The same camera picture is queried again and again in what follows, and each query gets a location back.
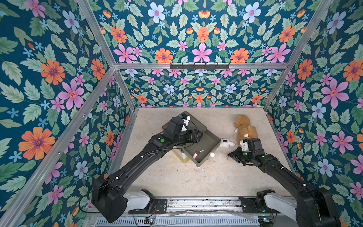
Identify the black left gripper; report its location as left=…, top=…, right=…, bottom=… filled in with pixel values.
left=170, top=129, right=203, bottom=146

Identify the grey top drawer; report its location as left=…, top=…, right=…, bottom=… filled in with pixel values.
left=182, top=129, right=221, bottom=167

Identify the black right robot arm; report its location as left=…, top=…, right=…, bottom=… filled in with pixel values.
left=228, top=139, right=341, bottom=227

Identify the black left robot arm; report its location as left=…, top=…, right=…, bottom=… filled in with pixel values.
left=91, top=114, right=203, bottom=223

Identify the grey top drawer cabinet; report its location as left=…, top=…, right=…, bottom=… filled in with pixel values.
left=162, top=111, right=207, bottom=145

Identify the yellow drawer cabinet base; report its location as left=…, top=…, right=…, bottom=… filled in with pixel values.
left=172, top=149, right=190, bottom=163

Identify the brown teddy bear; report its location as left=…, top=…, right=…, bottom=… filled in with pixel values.
left=234, top=115, right=258, bottom=146

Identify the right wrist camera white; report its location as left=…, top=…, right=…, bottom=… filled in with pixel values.
left=240, top=140, right=249, bottom=152

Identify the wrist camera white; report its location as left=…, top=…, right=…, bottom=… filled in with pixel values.
left=240, top=140, right=249, bottom=152
left=177, top=113, right=191, bottom=132

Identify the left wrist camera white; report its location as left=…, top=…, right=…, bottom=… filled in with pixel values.
left=177, top=113, right=191, bottom=132

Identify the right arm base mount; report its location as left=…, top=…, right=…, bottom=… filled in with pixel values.
left=239, top=189, right=297, bottom=222

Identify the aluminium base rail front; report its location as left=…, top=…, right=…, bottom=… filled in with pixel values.
left=84, top=196, right=298, bottom=227

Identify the black wall hook rail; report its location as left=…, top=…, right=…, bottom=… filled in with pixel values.
left=169, top=63, right=230, bottom=71

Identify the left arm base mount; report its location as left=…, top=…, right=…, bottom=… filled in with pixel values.
left=123, top=189, right=168, bottom=215

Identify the aluminium frame left floor rail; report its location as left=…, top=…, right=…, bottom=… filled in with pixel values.
left=108, top=107, right=140, bottom=175

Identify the aluminium frame left rear post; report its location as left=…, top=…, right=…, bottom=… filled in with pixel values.
left=78, top=1, right=136, bottom=113

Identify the aluminium frame post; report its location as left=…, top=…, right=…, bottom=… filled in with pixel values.
left=264, top=0, right=334, bottom=112
left=78, top=1, right=136, bottom=113

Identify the aluminium frame right rear post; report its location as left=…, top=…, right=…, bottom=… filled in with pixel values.
left=264, top=0, right=334, bottom=112

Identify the aluminium frame left top beam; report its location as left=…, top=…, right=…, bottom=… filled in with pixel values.
left=1, top=67, right=115, bottom=227

